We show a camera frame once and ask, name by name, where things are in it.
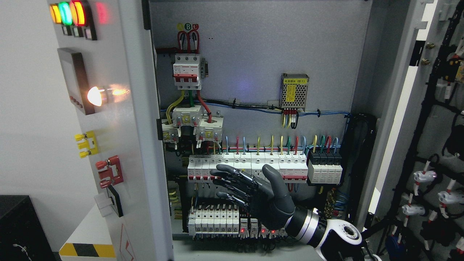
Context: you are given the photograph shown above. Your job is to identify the grey robot hand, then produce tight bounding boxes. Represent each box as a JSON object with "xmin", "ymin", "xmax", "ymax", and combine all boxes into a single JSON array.
[{"xmin": 210, "ymin": 165, "xmax": 295, "ymax": 229}]

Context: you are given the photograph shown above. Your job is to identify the grey cabinet door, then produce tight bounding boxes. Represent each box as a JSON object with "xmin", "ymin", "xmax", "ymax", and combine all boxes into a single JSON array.
[
  {"xmin": 53, "ymin": 0, "xmax": 174, "ymax": 261},
  {"xmin": 353, "ymin": 0, "xmax": 463, "ymax": 261}
]

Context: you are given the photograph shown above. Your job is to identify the red indicator lamp left door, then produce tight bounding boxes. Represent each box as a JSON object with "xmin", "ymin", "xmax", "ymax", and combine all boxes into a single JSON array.
[{"xmin": 70, "ymin": 0, "xmax": 86, "ymax": 26}]

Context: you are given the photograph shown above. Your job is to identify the green indicator lamp left door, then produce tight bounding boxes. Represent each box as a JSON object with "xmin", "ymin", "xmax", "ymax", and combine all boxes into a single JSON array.
[{"xmin": 58, "ymin": 1, "xmax": 73, "ymax": 25}]

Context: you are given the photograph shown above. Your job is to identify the yellow indicator lamp left door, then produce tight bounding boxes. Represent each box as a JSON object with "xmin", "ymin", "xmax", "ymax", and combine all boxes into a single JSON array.
[{"xmin": 49, "ymin": 3, "xmax": 62, "ymax": 24}]

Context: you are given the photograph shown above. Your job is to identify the relay module row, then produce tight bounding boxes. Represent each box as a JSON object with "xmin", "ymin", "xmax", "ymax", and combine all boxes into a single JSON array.
[{"xmin": 238, "ymin": 217, "xmax": 288, "ymax": 239}]

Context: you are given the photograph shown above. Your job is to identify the white socket breaker row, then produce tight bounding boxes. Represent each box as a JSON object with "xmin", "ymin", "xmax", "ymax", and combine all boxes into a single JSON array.
[{"xmin": 187, "ymin": 152, "xmax": 308, "ymax": 183}]

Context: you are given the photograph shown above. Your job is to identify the brass ground bar right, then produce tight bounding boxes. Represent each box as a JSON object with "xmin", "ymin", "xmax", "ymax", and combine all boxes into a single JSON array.
[{"xmin": 323, "ymin": 188, "xmax": 336, "ymax": 219}]

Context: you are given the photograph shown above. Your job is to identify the white mini breaker row lower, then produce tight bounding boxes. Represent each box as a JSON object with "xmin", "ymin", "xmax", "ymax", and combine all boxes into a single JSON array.
[{"xmin": 188, "ymin": 204, "xmax": 241, "ymax": 237}]

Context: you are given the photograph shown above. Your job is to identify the black white surge protector block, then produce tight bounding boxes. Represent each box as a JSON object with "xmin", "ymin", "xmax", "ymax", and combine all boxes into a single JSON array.
[{"xmin": 307, "ymin": 150, "xmax": 343, "ymax": 186}]

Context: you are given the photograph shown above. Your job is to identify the white current transformers group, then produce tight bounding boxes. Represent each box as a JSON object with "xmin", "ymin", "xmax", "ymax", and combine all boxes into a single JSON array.
[{"xmin": 161, "ymin": 105, "xmax": 224, "ymax": 144}]

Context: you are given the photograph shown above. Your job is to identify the perforated metal power supply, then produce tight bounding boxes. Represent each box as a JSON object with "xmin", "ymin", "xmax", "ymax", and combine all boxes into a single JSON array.
[{"xmin": 279, "ymin": 73, "xmax": 309, "ymax": 109}]

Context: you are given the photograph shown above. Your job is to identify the red electric hazard warning sticker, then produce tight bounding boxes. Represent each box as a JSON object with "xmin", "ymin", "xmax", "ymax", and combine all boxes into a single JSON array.
[{"xmin": 119, "ymin": 224, "xmax": 136, "ymax": 261}]

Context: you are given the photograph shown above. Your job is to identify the red white main breaker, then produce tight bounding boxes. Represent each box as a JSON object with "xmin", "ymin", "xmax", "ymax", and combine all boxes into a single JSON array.
[{"xmin": 173, "ymin": 53, "xmax": 208, "ymax": 91}]

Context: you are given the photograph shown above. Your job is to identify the red terminal connector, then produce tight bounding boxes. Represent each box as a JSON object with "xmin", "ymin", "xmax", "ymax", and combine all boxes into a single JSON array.
[{"xmin": 95, "ymin": 155, "xmax": 124, "ymax": 189}]

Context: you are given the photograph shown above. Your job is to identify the yellow terminal connector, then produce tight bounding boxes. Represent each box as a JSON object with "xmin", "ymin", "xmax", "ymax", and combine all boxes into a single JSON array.
[{"xmin": 75, "ymin": 130, "xmax": 99, "ymax": 158}]

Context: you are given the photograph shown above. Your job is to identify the white glowing indicator lamp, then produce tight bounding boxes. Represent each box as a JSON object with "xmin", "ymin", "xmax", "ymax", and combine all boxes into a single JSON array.
[{"xmin": 87, "ymin": 86, "xmax": 109, "ymax": 107}]

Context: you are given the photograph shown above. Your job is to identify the black digital power meter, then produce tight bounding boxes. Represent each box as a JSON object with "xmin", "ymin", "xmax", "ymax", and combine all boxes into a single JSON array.
[{"xmin": 57, "ymin": 48, "xmax": 95, "ymax": 115}]

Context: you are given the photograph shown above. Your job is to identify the black box at left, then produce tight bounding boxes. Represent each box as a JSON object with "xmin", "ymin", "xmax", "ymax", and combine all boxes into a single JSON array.
[{"xmin": 0, "ymin": 195, "xmax": 55, "ymax": 261}]

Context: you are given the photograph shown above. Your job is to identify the black wrapped cable loom right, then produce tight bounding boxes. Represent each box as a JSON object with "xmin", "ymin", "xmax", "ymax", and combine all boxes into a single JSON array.
[{"xmin": 341, "ymin": 113, "xmax": 377, "ymax": 221}]

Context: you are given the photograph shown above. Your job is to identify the white rotary selector switch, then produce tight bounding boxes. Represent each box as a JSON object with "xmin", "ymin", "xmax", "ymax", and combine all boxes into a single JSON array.
[{"xmin": 94, "ymin": 185, "xmax": 123, "ymax": 218}]

